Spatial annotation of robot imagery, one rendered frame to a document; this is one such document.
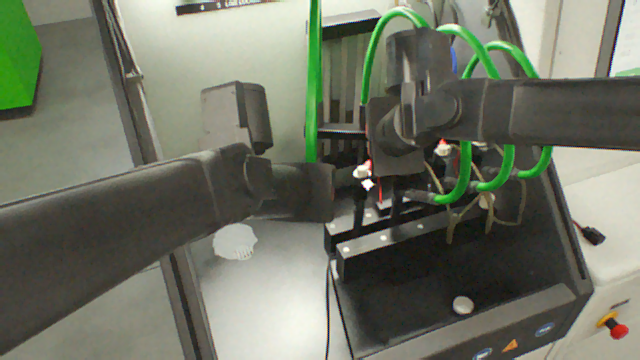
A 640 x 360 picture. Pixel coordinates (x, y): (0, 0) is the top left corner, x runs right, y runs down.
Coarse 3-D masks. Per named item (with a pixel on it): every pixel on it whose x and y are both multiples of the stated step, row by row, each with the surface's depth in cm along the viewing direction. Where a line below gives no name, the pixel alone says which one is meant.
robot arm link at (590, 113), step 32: (480, 96) 43; (512, 96) 41; (544, 96) 39; (576, 96) 38; (608, 96) 36; (448, 128) 46; (480, 128) 43; (512, 128) 41; (544, 128) 39; (576, 128) 38; (608, 128) 36
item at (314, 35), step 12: (312, 0) 60; (312, 12) 58; (312, 24) 57; (312, 36) 56; (312, 48) 56; (312, 60) 55; (312, 72) 55; (312, 84) 55; (312, 96) 55; (312, 108) 55; (312, 120) 55; (312, 132) 55; (312, 144) 55; (312, 156) 55
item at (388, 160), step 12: (396, 96) 62; (372, 108) 61; (384, 108) 61; (372, 120) 61; (384, 120) 56; (372, 132) 61; (384, 132) 57; (372, 144) 61; (384, 144) 58; (384, 156) 61; (396, 156) 61; (408, 156) 61; (420, 156) 62; (384, 168) 61; (396, 168) 61; (408, 168) 61; (420, 168) 61
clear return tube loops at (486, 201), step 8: (432, 176) 83; (480, 176) 83; (440, 192) 81; (488, 192) 82; (480, 200) 96; (488, 200) 83; (448, 208) 80; (488, 208) 83; (520, 208) 86; (488, 216) 84; (520, 216) 87; (448, 224) 82; (488, 224) 85; (504, 224) 91; (512, 224) 91; (448, 232) 83; (488, 232) 87; (448, 240) 84
